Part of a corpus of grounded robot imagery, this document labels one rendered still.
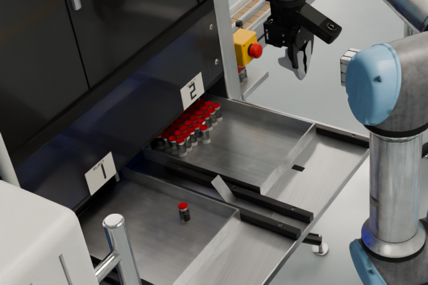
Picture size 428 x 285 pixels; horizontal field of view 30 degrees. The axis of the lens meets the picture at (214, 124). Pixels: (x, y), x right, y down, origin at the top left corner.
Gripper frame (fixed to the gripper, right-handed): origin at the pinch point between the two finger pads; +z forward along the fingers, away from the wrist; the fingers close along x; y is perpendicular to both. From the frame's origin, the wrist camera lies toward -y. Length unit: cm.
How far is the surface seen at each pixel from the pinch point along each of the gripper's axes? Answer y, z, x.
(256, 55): 24.4, 10.2, -16.4
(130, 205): 27.2, 21.4, 35.6
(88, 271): -27, -37, 91
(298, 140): 1.9, 18.1, 1.8
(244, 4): 50, 17, -48
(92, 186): 27, 9, 44
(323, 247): 26, 108, -45
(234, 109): 25.5, 20.9, -5.4
